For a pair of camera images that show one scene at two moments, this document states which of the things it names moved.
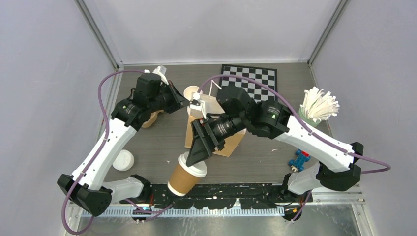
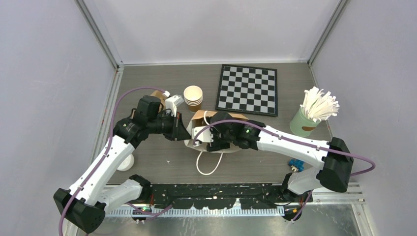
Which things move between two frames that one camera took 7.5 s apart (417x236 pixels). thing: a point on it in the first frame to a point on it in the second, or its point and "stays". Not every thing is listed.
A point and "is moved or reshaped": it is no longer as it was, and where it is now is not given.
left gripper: (178, 100) to (178, 132)
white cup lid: (124, 161) stays
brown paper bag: (212, 105) is moved or reshaped
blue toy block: (301, 157) stays
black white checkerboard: (266, 76) stays
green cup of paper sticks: (317, 106) stays
